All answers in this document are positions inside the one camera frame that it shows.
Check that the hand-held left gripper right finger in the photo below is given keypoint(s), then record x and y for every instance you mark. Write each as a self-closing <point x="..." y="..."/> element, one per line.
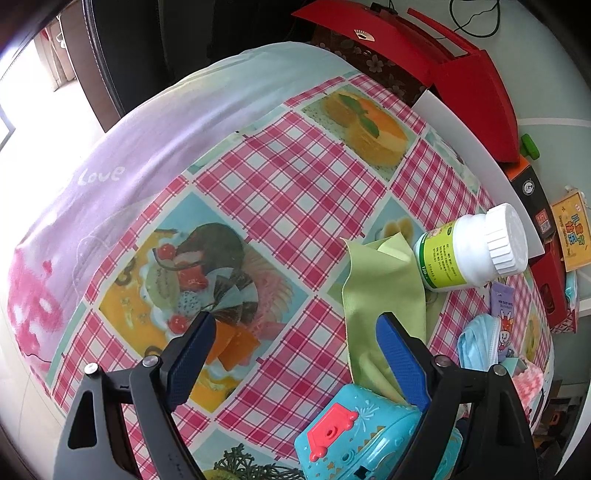
<point x="401" y="364"/>

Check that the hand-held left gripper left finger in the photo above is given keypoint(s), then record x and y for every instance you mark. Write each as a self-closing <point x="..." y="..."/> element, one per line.
<point x="189" y="364"/>

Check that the light green cloth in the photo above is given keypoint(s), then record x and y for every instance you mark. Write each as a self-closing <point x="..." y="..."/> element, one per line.
<point x="378" y="295"/>

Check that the blue face mask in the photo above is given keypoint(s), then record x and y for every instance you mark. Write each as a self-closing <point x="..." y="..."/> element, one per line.
<point x="478" y="341"/>

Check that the turquoise plastic toy case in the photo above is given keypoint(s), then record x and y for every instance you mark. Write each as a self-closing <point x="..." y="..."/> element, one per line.
<point x="369" y="438"/>

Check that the purple cartoon card packet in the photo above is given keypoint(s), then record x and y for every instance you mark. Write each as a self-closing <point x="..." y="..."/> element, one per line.
<point x="502" y="318"/>

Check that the pink white striped fuzzy sock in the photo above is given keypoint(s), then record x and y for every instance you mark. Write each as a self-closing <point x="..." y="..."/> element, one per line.
<point x="528" y="387"/>

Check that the white bottle with green label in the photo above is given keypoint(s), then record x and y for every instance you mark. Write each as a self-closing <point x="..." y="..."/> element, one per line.
<point x="466" y="251"/>

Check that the dark red carton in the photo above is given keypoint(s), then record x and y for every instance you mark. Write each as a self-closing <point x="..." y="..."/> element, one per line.
<point x="549" y="286"/>

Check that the red patterned box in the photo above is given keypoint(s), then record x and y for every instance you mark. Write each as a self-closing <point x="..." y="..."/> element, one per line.
<point x="569" y="323"/>

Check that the light blue packet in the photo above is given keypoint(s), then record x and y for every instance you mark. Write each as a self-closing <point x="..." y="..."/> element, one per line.
<point x="572" y="290"/>

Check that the pink checkered printed tablecloth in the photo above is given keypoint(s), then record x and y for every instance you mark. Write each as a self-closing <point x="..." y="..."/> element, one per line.
<point x="277" y="184"/>

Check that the black orange box with gauge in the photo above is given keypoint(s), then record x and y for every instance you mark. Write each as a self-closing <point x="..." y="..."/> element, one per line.
<point x="531" y="194"/>

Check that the white flat board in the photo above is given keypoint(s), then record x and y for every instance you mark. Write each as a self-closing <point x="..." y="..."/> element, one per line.
<point x="475" y="161"/>

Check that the green dumbbell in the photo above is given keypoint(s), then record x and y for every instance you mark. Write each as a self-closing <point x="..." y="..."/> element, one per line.
<point x="529" y="145"/>

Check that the red gift boxes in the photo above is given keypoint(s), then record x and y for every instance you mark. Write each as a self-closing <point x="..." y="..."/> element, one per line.
<point x="475" y="97"/>

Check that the brown floral box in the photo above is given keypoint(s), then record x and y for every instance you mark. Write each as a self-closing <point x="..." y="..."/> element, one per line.
<point x="369" y="64"/>

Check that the black chair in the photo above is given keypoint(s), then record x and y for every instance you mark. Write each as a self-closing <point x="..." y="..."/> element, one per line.
<point x="147" y="46"/>

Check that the red gift box with fan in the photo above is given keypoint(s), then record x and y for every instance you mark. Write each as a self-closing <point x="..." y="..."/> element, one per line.
<point x="364" y="23"/>

